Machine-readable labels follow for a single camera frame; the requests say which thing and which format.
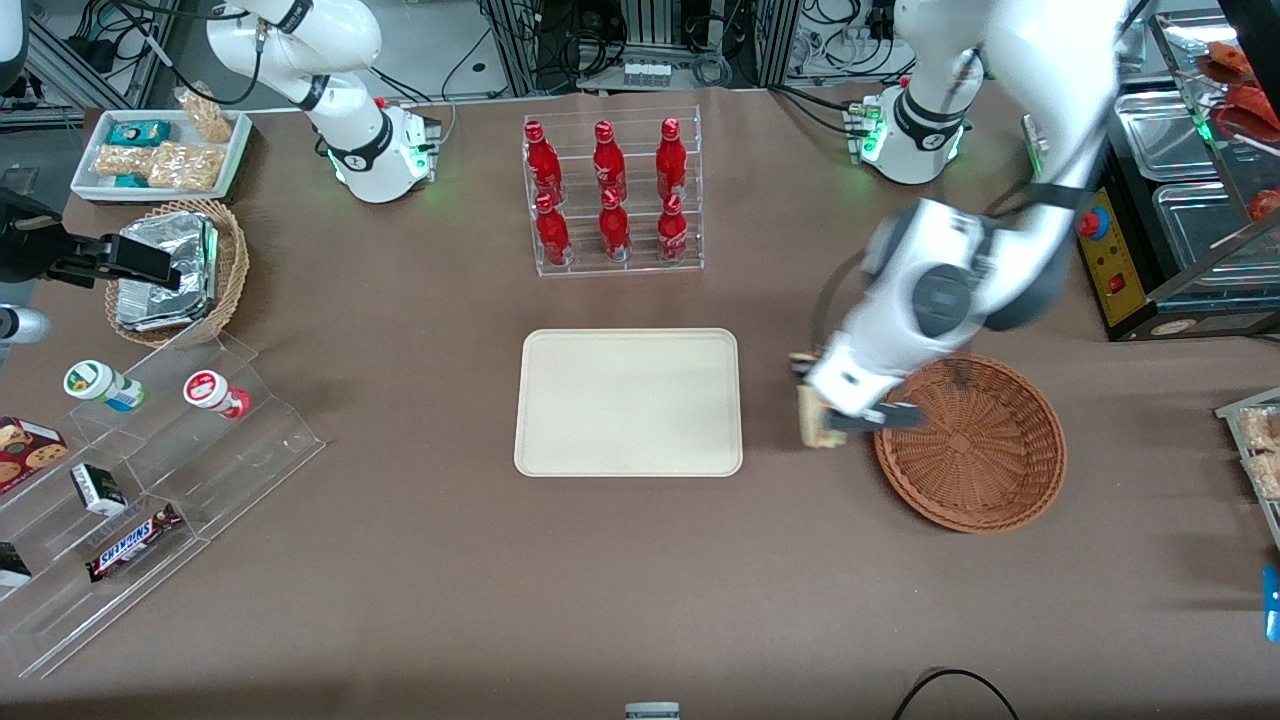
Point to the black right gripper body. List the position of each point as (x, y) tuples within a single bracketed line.
[(28, 246)]

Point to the triangular sandwich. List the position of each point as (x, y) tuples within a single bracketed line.
[(812, 422)]

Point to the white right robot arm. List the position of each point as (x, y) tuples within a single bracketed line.
[(365, 150)]

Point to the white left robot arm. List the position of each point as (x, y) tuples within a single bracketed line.
[(915, 120)]

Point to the light tan wicker basket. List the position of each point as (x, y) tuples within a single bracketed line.
[(233, 270)]

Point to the brown round wicker basket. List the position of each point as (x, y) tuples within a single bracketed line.
[(985, 470)]

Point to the white rectangular snack tray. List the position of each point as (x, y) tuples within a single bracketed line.
[(240, 140)]

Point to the beige rectangular tray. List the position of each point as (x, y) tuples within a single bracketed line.
[(630, 400)]

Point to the grey snack tray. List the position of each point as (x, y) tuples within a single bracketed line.
[(1232, 412)]

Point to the silver foil container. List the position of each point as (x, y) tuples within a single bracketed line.
[(170, 305)]

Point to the small teal snack pack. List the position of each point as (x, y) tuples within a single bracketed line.
[(130, 181)]

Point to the clear bag of peanuts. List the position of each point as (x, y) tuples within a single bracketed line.
[(205, 115), (122, 160), (185, 167)]

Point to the green lid yogurt cup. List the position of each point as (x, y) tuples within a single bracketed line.
[(90, 382)]

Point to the teal snack box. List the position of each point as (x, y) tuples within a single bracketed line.
[(138, 133)]

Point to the red lid yogurt cup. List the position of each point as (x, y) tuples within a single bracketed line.
[(207, 388)]

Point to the clear acrylic bottle rack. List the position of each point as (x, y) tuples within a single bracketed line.
[(645, 268)]

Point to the red cola bottle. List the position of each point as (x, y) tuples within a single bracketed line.
[(552, 235), (608, 165), (672, 232), (540, 165), (671, 162), (614, 230)]

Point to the red cookie box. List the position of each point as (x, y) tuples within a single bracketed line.
[(25, 450)]

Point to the clear acrylic stepped shelf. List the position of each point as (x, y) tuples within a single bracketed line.
[(250, 440)]

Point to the small black carton box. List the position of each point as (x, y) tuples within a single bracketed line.
[(98, 490)]

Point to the food warmer display case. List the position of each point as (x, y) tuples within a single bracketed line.
[(1120, 290)]

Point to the brown snickers bar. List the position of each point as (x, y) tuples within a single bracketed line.
[(130, 545)]

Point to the black white snack pack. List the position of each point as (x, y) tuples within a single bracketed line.
[(10, 568)]

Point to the white power strip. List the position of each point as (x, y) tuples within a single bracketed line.
[(647, 73)]

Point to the small grey white device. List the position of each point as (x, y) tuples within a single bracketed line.
[(652, 712)]

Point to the steel warmer pan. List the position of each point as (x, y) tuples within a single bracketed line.
[(1160, 135), (1210, 225)]

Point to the clear bag of crackers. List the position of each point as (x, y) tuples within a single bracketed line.
[(1265, 450)]

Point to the blue plastic object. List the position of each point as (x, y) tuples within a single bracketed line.
[(1272, 605)]

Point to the orange red food piece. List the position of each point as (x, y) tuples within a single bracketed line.
[(1225, 60), (1250, 110)]

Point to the silver metal bracket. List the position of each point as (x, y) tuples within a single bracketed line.
[(1033, 145)]

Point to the aluminium frame rack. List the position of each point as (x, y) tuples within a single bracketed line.
[(510, 40)]

